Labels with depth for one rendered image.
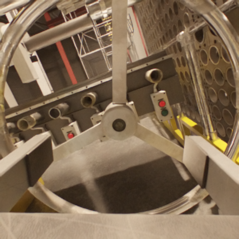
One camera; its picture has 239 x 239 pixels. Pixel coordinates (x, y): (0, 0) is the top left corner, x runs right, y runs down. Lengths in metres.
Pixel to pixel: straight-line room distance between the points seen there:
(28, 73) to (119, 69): 1.02
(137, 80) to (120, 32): 0.78
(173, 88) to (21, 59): 0.91
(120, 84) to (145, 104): 0.77
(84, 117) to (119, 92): 0.80
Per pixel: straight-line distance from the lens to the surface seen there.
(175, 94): 1.04
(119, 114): 0.23
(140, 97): 1.00
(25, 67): 1.24
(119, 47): 0.25
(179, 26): 3.56
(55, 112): 0.98
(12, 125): 1.17
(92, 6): 1.23
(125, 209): 1.46
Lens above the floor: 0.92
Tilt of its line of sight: 13 degrees down
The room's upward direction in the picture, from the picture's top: 21 degrees counter-clockwise
